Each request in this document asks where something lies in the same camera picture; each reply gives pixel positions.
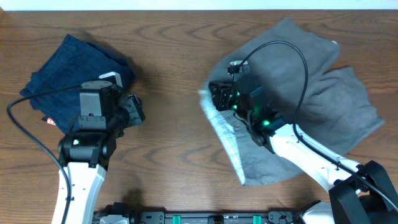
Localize grey shorts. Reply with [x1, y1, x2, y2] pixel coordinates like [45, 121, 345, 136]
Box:
[200, 19, 384, 185]

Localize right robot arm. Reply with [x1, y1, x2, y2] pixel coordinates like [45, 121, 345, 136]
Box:
[209, 82, 397, 223]

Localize folded navy blue garment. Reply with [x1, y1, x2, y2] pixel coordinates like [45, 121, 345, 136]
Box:
[20, 34, 136, 133]

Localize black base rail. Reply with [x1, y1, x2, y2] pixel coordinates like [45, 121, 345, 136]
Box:
[91, 202, 304, 224]

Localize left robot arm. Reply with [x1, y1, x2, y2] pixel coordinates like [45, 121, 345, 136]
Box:
[52, 80, 145, 223]

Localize black orange printed garment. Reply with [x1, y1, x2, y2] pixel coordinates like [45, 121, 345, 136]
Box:
[42, 116, 56, 126]

